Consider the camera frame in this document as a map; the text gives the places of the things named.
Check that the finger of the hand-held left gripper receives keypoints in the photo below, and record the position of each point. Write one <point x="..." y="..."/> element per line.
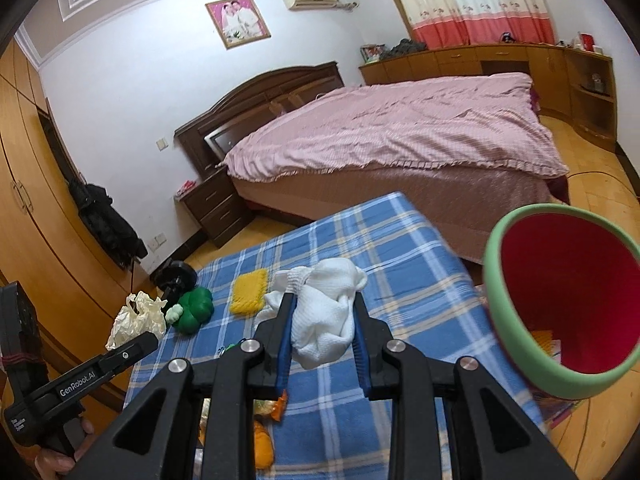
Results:
<point x="127" y="352"/>

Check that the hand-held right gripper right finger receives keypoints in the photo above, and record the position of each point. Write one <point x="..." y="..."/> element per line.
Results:
<point x="361" y="360"/>

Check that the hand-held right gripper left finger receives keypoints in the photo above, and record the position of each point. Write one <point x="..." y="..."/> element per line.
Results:
<point x="284" y="345"/>

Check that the cream plastic bag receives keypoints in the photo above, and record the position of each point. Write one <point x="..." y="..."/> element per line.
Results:
<point x="135" y="317"/>

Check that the white cloth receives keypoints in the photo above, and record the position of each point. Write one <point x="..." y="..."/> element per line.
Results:
<point x="325" y="310"/>

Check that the red and green chair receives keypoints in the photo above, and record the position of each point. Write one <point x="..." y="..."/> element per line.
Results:
<point x="565" y="280"/>

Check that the person's left hand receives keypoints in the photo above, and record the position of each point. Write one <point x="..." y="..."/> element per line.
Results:
<point x="52" y="460"/>

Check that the yellow biscuit toy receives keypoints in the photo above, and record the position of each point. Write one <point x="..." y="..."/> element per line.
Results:
<point x="249" y="292"/>

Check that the colourful snack wrapper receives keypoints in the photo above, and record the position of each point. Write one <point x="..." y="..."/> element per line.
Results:
<point x="272" y="407"/>

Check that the green clover toy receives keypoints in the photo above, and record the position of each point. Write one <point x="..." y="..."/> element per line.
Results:
<point x="195" y="310"/>

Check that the orange toy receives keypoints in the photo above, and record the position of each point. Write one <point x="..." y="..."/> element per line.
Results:
<point x="262" y="445"/>

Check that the blue plaid blanket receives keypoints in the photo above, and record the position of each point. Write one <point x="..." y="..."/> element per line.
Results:
<point x="400" y="260"/>

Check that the black jacket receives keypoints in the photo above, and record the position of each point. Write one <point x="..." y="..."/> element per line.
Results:
<point x="105" y="225"/>

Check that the dark wooden nightstand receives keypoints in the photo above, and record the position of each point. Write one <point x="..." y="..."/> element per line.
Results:
<point x="215" y="210"/>

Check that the small red packet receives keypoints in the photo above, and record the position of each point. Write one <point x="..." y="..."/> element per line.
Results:
<point x="186" y="188"/>

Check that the brown bed base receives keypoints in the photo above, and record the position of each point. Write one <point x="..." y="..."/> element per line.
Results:
<point x="425" y="195"/>

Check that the yellow wrapper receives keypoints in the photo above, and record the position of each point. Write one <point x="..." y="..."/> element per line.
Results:
<point x="544" y="342"/>

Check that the wooden wardrobe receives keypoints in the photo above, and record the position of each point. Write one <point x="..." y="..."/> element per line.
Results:
<point x="30" y="185"/>

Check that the pink printed mat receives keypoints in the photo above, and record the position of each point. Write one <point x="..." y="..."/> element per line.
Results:
<point x="565" y="410"/>

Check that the bed with pink cover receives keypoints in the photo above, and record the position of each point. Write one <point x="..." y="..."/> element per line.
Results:
<point x="400" y="125"/>

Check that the dark wooden headboard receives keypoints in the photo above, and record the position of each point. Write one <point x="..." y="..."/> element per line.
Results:
<point x="250" y="100"/>

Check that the small picture box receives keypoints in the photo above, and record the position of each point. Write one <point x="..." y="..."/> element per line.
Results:
<point x="372" y="53"/>

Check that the dark cloth pile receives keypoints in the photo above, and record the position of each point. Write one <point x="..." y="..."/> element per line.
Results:
<point x="405" y="47"/>

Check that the long wooden cabinet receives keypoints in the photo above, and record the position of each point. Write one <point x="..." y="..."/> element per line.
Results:
<point x="500" y="55"/>

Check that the small black and red object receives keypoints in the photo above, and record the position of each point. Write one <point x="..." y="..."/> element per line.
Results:
<point x="509" y="38"/>

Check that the glass jar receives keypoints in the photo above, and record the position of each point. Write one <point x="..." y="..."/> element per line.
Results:
<point x="597" y="82"/>

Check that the cream and red curtain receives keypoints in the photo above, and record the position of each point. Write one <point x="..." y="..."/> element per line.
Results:
<point x="475" y="0"/>

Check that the red box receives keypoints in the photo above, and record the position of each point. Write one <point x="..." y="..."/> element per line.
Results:
<point x="586" y="41"/>

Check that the framed wall photo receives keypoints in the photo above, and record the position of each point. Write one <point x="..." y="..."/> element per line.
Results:
<point x="238" y="22"/>

